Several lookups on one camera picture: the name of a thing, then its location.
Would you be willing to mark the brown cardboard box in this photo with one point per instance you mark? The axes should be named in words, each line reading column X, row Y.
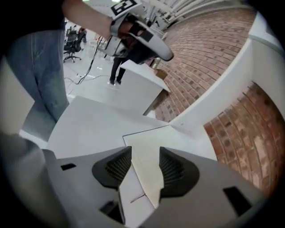
column 160, row 73

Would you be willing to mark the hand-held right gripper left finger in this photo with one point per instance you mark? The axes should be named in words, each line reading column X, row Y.
column 80, row 184

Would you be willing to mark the person's left forearm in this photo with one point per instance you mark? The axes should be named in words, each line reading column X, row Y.
column 86, row 15

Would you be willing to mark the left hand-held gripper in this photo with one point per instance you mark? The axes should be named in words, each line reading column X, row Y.
column 114, row 29

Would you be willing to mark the white side table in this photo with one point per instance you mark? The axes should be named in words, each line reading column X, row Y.
column 142, row 84

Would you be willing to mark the person's blue jeans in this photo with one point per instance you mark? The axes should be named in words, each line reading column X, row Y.
column 42, row 73

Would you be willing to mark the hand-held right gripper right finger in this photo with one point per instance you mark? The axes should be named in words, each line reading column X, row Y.
column 200, row 200

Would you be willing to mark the person's left hand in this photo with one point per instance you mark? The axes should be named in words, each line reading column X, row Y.
column 128, row 31

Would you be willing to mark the thin soft-cover book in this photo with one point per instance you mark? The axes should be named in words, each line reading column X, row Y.
column 147, row 169

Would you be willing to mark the black office chair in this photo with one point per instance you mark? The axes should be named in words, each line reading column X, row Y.
column 72, row 45

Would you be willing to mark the person's black shirt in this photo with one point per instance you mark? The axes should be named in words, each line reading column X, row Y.
column 44, row 15

